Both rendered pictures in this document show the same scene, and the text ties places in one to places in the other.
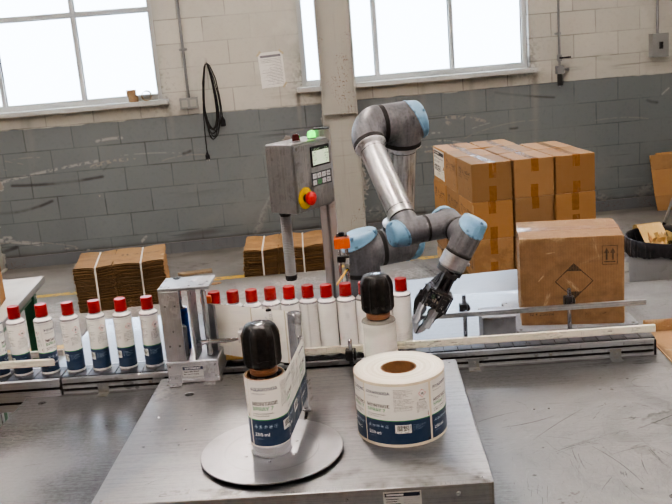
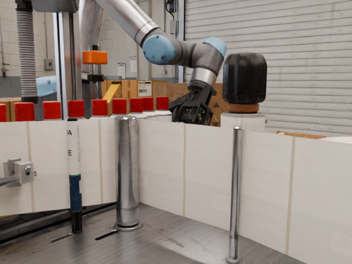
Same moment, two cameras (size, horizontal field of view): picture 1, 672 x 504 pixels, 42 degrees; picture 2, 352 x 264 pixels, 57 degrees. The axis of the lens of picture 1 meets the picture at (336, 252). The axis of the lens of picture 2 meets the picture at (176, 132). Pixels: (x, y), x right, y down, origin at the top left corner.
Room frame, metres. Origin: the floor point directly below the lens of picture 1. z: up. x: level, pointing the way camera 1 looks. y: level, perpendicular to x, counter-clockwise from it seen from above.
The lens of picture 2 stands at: (1.77, 0.47, 1.12)
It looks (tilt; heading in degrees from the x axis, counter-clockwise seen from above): 9 degrees down; 309
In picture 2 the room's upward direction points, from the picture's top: straight up
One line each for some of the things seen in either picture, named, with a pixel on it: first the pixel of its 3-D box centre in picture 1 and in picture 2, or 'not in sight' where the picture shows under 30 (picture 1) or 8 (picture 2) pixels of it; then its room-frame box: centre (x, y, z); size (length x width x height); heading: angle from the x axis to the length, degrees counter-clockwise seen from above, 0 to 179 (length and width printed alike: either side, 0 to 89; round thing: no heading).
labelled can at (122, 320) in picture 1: (124, 333); not in sight; (2.38, 0.61, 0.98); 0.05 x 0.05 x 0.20
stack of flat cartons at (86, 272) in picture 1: (123, 277); not in sight; (6.30, 1.57, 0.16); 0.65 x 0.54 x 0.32; 99
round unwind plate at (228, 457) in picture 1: (272, 451); not in sight; (1.76, 0.17, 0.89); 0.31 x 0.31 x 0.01
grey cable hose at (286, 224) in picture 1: (288, 244); (26, 54); (2.46, 0.13, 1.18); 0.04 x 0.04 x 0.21
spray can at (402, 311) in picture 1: (402, 313); (162, 134); (2.35, -0.17, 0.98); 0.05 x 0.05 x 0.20
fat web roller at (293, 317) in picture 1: (296, 346); (127, 173); (2.17, 0.12, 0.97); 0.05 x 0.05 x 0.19
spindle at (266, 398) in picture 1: (265, 386); not in sight; (1.76, 0.17, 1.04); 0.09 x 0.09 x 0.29
